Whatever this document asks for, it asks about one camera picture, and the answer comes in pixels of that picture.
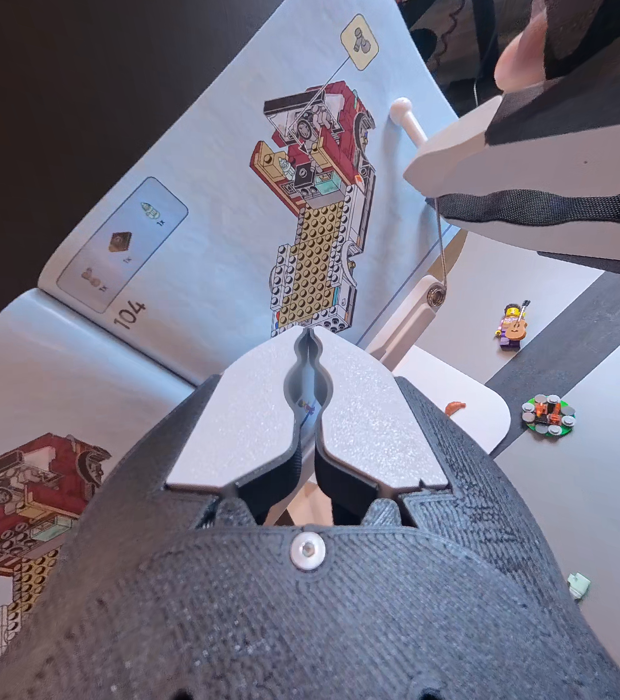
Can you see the white book stand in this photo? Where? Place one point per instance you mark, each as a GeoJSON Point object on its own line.
{"type": "Point", "coordinates": [452, 383]}

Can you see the mint green brick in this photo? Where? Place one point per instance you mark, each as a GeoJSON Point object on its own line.
{"type": "Point", "coordinates": [579, 585]}

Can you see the purple yellow toy figure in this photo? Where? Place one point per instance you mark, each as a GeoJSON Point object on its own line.
{"type": "Point", "coordinates": [512, 325]}

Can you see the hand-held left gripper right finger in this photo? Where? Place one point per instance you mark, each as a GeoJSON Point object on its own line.
{"type": "Point", "coordinates": [381, 432]}

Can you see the person's right hand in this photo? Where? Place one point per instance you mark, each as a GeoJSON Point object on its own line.
{"type": "Point", "coordinates": [517, 54]}

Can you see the dark brown board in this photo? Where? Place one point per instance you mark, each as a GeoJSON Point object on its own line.
{"type": "Point", "coordinates": [42, 109]}

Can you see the dark red triangular piece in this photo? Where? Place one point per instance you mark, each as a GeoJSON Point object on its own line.
{"type": "Point", "coordinates": [456, 407]}

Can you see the instruction booklet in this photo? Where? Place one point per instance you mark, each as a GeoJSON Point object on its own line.
{"type": "Point", "coordinates": [206, 136]}

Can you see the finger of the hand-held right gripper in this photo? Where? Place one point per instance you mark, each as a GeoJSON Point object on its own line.
{"type": "Point", "coordinates": [561, 238]}
{"type": "Point", "coordinates": [534, 164]}

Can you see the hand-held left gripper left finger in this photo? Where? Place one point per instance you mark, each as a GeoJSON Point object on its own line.
{"type": "Point", "coordinates": [233, 426]}

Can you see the toy brick campfire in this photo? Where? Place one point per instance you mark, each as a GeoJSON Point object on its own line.
{"type": "Point", "coordinates": [549, 415]}

